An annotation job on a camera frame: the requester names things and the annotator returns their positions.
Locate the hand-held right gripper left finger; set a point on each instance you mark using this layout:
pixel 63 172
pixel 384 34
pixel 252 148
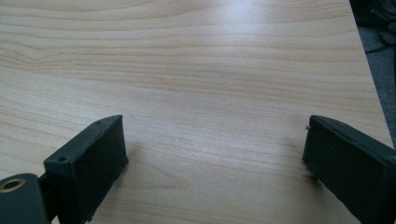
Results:
pixel 87 161

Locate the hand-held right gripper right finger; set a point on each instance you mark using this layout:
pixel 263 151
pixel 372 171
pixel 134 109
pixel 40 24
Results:
pixel 348 161

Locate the dark objects beyond table edge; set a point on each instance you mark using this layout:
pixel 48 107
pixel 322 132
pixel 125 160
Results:
pixel 381 37

